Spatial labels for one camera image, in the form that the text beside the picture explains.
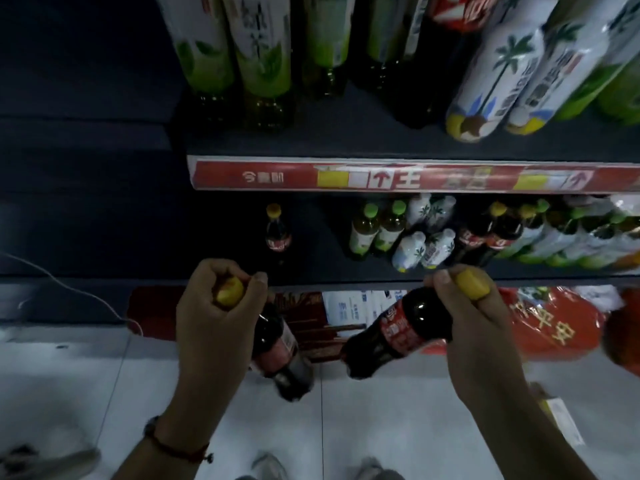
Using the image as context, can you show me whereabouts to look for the red string bracelet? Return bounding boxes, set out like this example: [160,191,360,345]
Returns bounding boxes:
[142,416,215,464]

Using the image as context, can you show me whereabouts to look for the person's shoe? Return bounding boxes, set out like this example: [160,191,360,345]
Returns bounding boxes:
[250,451,290,480]
[356,457,403,480]

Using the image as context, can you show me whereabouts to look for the small white coconut drink bottle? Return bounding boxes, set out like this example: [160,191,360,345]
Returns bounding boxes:
[406,194,433,231]
[425,195,458,234]
[391,231,427,273]
[421,228,457,270]

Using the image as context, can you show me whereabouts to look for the red shelf price strip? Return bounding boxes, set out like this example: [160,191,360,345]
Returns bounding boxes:
[187,155,640,195]

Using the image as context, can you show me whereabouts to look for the white paper packets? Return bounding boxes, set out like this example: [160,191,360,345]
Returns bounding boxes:
[322,289,410,329]

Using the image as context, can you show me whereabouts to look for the person's left hand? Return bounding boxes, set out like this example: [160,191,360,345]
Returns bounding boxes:
[155,259,270,446]

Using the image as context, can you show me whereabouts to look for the person's right shoe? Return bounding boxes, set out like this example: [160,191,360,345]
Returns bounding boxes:
[356,457,403,480]

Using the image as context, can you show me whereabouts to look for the yellow-capped cola bottle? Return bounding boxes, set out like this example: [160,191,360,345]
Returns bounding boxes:
[215,276,317,403]
[454,202,510,268]
[481,204,538,268]
[342,269,493,381]
[264,203,294,266]

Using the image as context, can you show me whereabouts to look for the red carton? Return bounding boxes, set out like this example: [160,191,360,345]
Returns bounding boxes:
[126,287,187,339]

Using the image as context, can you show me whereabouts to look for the large green label bottle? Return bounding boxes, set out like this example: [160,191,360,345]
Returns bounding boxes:
[552,42,640,126]

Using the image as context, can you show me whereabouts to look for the dark red box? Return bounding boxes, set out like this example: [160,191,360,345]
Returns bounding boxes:
[272,291,368,364]

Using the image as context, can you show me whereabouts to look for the red printed bag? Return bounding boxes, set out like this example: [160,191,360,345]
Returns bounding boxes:
[499,287,610,361]

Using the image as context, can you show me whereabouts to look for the small green tea bottle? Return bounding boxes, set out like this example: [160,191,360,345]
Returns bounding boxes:
[376,200,408,254]
[348,203,381,261]

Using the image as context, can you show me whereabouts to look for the person's left forearm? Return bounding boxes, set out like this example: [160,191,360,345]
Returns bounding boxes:
[112,420,213,480]

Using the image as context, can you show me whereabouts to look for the person's right forearm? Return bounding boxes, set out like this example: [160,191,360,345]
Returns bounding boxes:
[472,387,614,480]

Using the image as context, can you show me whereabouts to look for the dark metal shelf rack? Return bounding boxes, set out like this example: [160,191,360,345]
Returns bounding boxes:
[0,0,640,326]

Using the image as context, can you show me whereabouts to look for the row of green drink bottles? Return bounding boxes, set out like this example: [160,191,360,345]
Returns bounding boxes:
[515,195,640,271]

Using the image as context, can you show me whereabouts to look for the white cable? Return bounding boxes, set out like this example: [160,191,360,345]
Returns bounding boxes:
[0,251,145,338]

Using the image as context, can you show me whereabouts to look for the person's left shoe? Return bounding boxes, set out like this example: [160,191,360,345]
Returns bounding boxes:
[250,451,290,480]

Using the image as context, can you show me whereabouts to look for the large red-label cola bottle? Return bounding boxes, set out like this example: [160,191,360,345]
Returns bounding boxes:
[389,0,496,130]

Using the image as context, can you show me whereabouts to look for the large white coconut drink bottle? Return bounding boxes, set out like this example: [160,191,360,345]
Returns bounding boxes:
[445,0,550,144]
[504,0,640,137]

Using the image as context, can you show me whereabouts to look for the person's right hand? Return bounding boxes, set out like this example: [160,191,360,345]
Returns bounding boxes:
[423,265,527,411]

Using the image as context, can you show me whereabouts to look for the large green tea bottle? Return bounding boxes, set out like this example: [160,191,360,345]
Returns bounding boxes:
[154,0,237,109]
[350,0,432,91]
[300,0,357,99]
[220,0,297,131]

